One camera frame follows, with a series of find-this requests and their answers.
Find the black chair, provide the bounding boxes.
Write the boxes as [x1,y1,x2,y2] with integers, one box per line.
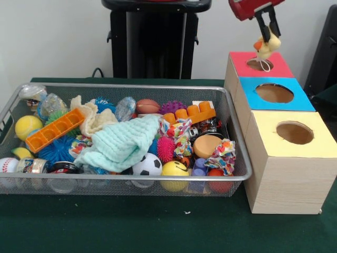
[302,4,337,95]

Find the pale yellow plush duck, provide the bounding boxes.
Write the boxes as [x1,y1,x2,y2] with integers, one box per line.
[253,33,282,72]

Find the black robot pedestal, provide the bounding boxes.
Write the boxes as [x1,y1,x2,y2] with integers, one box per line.
[101,0,213,80]

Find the wooden box with three holes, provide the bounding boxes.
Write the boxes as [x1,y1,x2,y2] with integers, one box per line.
[223,51,337,215]

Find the black and white soccer ball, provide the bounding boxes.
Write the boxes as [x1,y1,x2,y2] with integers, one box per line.
[131,152,163,177]

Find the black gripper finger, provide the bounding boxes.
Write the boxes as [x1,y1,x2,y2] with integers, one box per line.
[267,6,282,37]
[255,12,272,43]

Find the purple spiky ball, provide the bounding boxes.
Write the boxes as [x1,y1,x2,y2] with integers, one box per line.
[160,101,187,115]

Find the yellow smiley ball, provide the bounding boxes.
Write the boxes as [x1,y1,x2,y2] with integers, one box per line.
[160,160,190,192]

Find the clear plastic bottle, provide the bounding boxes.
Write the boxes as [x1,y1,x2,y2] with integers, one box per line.
[36,92,69,118]

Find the shallow wire mesh bin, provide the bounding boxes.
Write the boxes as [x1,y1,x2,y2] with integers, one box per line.
[0,82,253,198]

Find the plain yellow ball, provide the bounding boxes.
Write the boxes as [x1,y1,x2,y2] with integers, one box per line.
[14,115,44,142]

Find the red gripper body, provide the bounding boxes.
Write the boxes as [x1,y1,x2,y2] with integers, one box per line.
[228,0,286,21]

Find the mint green knitted cloth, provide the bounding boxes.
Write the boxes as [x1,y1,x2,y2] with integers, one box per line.
[73,114,162,173]

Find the long orange hollow block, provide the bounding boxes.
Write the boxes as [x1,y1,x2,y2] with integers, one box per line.
[25,107,85,154]

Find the cream cloth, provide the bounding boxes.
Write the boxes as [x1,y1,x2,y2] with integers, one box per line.
[70,95,119,138]

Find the orange studded toy brick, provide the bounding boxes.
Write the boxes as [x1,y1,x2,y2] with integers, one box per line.
[162,101,216,125]

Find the brown toy football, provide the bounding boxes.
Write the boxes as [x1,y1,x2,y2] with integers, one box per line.
[136,99,161,115]

